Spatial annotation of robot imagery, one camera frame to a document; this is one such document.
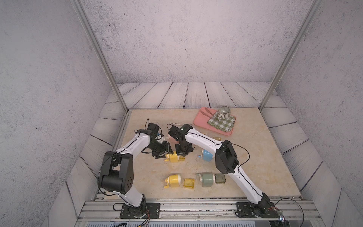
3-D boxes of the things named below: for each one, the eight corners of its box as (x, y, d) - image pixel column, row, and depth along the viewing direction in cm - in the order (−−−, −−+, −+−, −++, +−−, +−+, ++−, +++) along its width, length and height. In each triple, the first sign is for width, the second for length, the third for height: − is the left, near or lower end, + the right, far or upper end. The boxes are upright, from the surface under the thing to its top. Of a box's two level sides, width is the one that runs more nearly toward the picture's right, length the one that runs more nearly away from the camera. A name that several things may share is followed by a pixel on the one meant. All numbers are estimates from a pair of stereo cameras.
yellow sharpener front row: (166, 188, 83) (164, 183, 76) (166, 179, 86) (165, 174, 79) (180, 188, 83) (180, 183, 76) (180, 179, 86) (180, 174, 79)
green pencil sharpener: (196, 187, 83) (197, 182, 77) (196, 178, 86) (196, 173, 80) (213, 187, 83) (215, 182, 76) (212, 178, 86) (214, 173, 80)
